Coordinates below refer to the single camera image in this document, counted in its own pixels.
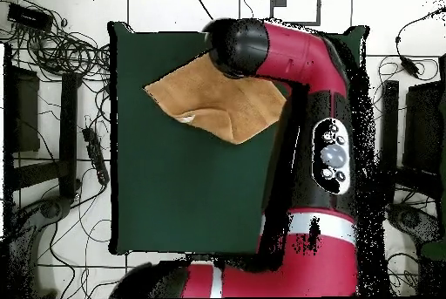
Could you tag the tan terry towel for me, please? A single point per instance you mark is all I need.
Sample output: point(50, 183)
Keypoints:
point(216, 103)

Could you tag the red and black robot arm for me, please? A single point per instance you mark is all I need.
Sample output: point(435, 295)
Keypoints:
point(313, 243)

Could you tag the dark green table cloth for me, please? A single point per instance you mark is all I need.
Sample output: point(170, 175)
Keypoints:
point(174, 191)

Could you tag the long black power strip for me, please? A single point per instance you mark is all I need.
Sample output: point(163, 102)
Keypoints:
point(95, 156)

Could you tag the grey tripod base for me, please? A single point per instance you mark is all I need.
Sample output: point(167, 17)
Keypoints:
point(52, 210)
point(409, 218)

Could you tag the black box device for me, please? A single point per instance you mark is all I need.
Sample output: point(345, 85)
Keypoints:
point(29, 16)

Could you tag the black stand frame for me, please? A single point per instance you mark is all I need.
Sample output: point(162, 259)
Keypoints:
point(425, 121)
point(68, 121)

